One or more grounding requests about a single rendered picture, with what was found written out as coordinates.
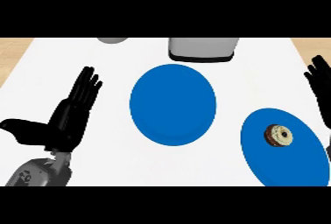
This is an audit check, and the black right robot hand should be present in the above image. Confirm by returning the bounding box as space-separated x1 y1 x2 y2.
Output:
303 54 331 130

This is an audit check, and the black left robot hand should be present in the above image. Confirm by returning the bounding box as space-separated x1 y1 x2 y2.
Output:
0 66 105 153

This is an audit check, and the brown cupcake with cream top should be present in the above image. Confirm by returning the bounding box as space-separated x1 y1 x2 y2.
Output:
263 123 295 148

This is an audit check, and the blue plate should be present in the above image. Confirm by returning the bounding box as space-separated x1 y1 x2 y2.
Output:
128 63 217 147
239 108 331 187

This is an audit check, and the grey round object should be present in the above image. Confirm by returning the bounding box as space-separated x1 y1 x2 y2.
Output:
96 38 130 45

